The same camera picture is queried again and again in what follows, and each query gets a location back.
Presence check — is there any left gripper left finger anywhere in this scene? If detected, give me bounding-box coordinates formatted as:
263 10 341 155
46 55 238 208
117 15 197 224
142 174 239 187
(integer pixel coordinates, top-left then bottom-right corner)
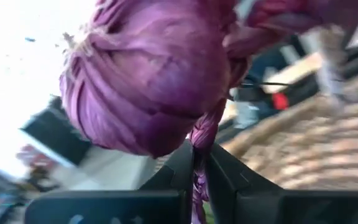
25 141 196 224

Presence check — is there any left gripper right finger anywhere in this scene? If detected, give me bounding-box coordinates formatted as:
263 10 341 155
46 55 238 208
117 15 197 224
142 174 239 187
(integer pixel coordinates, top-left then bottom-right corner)
206 142 358 224

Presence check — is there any open-weave wicker basket with handles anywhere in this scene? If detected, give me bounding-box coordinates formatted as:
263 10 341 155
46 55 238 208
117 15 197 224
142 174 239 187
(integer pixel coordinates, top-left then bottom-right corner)
222 24 358 191

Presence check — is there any white paper sheet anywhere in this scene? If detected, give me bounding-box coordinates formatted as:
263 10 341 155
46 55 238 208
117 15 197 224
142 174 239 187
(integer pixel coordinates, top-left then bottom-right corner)
51 145 157 191

